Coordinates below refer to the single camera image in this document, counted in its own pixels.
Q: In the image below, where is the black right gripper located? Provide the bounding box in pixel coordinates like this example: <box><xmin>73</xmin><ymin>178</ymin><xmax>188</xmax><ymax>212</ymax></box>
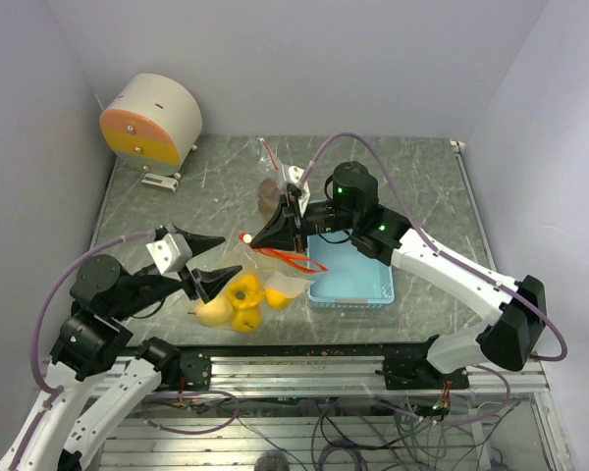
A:
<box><xmin>251</xmin><ymin>193</ymin><xmax>358</xmax><ymax>254</ymax></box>

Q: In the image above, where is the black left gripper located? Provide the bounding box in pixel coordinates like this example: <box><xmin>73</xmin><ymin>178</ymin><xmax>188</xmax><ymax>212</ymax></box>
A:
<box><xmin>110</xmin><ymin>220</ymin><xmax>241</xmax><ymax>319</ymax></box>

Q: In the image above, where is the brown round fruit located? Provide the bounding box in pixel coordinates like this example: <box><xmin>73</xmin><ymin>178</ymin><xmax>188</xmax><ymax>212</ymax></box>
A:
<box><xmin>257</xmin><ymin>178</ymin><xmax>281</xmax><ymax>198</ymax></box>

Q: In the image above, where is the yellow lemon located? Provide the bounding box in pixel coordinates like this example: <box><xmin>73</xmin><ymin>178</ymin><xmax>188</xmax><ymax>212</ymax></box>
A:
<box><xmin>193</xmin><ymin>294</ymin><xmax>234</xmax><ymax>328</ymax></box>

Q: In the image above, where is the yellow bell pepper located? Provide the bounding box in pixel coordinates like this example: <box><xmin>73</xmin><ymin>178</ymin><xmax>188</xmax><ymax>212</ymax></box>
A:
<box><xmin>225</xmin><ymin>273</ymin><xmax>264</xmax><ymax>310</ymax></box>

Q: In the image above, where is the orange fruit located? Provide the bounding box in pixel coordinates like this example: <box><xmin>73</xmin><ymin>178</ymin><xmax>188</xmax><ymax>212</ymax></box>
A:
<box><xmin>230</xmin><ymin>306</ymin><xmax>262</xmax><ymax>333</ymax></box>
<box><xmin>264</xmin><ymin>288</ymin><xmax>294</xmax><ymax>310</ymax></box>

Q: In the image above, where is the clear orange zip top bag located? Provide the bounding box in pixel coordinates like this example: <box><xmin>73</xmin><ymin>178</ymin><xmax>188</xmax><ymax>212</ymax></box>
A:
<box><xmin>256</xmin><ymin>137</ymin><xmax>285</xmax><ymax>219</ymax></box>

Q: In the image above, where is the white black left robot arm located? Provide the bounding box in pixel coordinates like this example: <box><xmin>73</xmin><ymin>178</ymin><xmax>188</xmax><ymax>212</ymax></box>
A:
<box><xmin>0</xmin><ymin>224</ymin><xmax>241</xmax><ymax>470</ymax></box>

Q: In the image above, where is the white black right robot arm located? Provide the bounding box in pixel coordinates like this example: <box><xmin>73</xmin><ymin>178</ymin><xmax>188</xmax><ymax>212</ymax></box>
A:
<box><xmin>243</xmin><ymin>162</ymin><xmax>546</xmax><ymax>389</ymax></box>

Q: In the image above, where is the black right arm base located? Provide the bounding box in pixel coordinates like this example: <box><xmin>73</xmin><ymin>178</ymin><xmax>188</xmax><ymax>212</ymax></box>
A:
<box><xmin>375</xmin><ymin>335</ymin><xmax>469</xmax><ymax>391</ymax></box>

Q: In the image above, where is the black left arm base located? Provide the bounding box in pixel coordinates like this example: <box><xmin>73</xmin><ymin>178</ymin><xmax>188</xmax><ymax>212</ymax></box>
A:
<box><xmin>134</xmin><ymin>337</ymin><xmax>212</xmax><ymax>393</ymax></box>

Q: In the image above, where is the light blue plastic basket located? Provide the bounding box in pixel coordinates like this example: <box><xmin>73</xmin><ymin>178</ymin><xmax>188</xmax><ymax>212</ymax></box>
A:
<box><xmin>306</xmin><ymin>228</ymin><xmax>396</xmax><ymax>309</ymax></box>

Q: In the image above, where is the cream cylindrical drawer box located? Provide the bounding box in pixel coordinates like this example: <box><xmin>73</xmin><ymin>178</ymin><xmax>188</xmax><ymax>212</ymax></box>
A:
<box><xmin>99</xmin><ymin>73</ymin><xmax>203</xmax><ymax>177</ymax></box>

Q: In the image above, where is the white corner clip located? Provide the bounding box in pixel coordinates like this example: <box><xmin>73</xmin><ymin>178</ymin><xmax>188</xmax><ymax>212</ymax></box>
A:
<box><xmin>450</xmin><ymin>139</ymin><xmax>465</xmax><ymax>153</ymax></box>

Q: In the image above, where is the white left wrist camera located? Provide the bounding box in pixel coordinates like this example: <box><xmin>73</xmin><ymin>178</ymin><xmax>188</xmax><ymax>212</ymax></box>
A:
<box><xmin>146</xmin><ymin>234</ymin><xmax>192</xmax><ymax>275</ymax></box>

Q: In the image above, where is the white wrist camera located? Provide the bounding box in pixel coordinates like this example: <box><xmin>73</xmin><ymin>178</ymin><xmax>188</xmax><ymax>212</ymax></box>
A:
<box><xmin>278</xmin><ymin>164</ymin><xmax>310</xmax><ymax>215</ymax></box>
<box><xmin>146</xmin><ymin>234</ymin><xmax>192</xmax><ymax>275</ymax></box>

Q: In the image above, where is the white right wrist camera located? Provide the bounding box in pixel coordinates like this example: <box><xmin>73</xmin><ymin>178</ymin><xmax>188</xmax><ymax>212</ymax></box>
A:
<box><xmin>278</xmin><ymin>164</ymin><xmax>310</xmax><ymax>215</ymax></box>

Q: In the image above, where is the small white metal bracket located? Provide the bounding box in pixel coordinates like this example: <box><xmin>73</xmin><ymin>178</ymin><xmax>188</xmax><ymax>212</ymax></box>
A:
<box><xmin>141</xmin><ymin>173</ymin><xmax>179</xmax><ymax>193</ymax></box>

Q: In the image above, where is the purple floor cable loop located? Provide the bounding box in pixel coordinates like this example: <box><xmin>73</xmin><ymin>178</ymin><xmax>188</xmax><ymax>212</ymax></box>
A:
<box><xmin>142</xmin><ymin>390</ymin><xmax>244</xmax><ymax>435</ymax></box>

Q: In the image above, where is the aluminium rail frame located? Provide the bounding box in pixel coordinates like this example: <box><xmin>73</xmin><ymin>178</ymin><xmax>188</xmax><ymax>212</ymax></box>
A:
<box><xmin>87</xmin><ymin>354</ymin><xmax>558</xmax><ymax>470</ymax></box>

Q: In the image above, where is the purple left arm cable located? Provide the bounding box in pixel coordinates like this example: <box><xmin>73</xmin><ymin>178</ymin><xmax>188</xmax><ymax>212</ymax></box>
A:
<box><xmin>4</xmin><ymin>230</ymin><xmax>156</xmax><ymax>471</ymax></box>

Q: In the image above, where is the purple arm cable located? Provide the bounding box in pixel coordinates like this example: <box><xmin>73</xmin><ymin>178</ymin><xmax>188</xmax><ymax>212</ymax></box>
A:
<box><xmin>298</xmin><ymin>131</ymin><xmax>568</xmax><ymax>362</ymax></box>
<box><xmin>4</xmin><ymin>230</ymin><xmax>156</xmax><ymax>471</ymax></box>

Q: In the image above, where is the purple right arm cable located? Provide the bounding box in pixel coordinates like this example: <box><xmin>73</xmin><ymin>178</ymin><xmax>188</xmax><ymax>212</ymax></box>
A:
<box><xmin>298</xmin><ymin>131</ymin><xmax>568</xmax><ymax>362</ymax></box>

